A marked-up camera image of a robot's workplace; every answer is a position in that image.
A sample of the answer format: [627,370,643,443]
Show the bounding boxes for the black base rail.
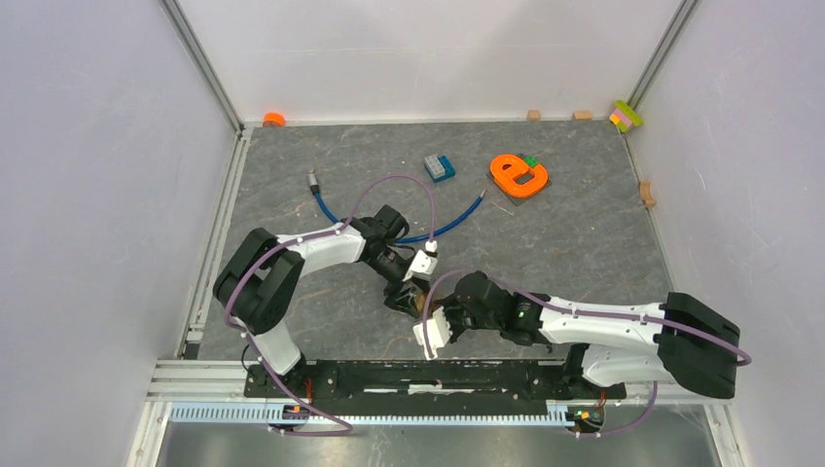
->
[244,359,627,416]

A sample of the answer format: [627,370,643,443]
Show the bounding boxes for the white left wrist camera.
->
[404,239,438,281]

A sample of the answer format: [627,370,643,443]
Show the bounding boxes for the blue toy brick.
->
[423,155,455,183]

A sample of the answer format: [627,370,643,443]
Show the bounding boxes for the stacked coloured toy bricks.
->
[608,100,644,133]

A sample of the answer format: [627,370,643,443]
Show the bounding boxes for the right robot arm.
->
[413,269,752,400]

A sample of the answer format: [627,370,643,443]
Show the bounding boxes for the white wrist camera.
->
[412,306,452,361]
[404,239,438,281]

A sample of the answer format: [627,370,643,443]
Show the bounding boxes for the blue cable lock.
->
[307,167,486,245]

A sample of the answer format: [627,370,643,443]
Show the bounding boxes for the orange round cap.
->
[262,112,286,127]

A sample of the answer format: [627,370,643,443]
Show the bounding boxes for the orange letter e block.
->
[488,154,551,198]

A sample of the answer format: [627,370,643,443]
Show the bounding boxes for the curved wooden block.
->
[638,180,657,209]

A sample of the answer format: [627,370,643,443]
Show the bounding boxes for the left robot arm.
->
[212,205,430,397]

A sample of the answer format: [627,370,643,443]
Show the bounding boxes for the brass padlock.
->
[413,293,440,318]

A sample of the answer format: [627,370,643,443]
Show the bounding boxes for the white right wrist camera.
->
[412,306,452,361]

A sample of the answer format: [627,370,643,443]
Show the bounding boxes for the light blue cable duct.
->
[168,402,572,426]

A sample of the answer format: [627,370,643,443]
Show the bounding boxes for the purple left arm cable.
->
[223,173,440,438]

